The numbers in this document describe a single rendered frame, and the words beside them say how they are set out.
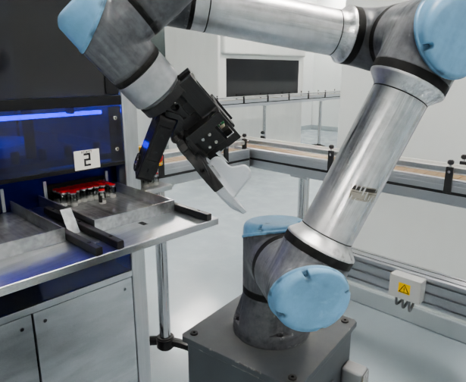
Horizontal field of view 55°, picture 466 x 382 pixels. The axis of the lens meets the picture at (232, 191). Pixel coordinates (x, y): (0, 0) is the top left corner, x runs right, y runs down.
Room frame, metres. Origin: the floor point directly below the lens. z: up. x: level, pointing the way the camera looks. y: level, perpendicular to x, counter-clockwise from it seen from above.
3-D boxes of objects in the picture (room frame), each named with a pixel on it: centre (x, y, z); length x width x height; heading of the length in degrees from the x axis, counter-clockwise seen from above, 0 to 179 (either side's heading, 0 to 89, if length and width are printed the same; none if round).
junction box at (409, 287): (1.52, -0.66, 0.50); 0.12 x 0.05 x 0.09; 46
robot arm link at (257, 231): (0.78, -0.08, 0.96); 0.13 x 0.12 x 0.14; 13
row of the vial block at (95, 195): (1.37, 0.47, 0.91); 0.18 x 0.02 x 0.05; 136
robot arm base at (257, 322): (0.79, -0.08, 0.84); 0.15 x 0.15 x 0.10
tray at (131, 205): (1.29, 0.39, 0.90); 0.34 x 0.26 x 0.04; 46
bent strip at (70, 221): (1.05, 0.38, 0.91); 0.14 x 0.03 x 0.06; 46
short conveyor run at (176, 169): (1.86, 0.20, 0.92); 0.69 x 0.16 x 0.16; 136
